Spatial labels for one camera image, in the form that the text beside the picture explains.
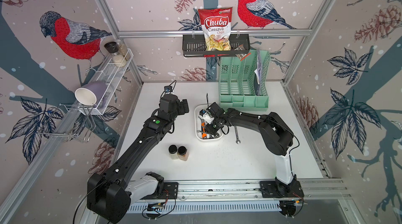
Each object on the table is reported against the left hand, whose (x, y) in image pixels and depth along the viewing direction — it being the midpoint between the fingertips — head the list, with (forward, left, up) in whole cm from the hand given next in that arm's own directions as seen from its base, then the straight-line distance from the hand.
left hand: (181, 97), depth 79 cm
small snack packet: (+26, -34, +7) cm, 43 cm away
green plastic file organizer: (+36, -38, -25) cm, 58 cm away
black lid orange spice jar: (-23, -1, -15) cm, 28 cm away
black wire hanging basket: (+35, -6, +8) cm, 36 cm away
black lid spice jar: (-22, +4, -16) cm, 27 cm away
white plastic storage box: (-9, -8, -24) cm, 27 cm away
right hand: (-5, -14, -24) cm, 28 cm away
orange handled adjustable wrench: (-8, -11, -24) cm, 28 cm away
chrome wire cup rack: (-20, +39, +11) cm, 45 cm away
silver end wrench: (-12, -32, -25) cm, 42 cm away
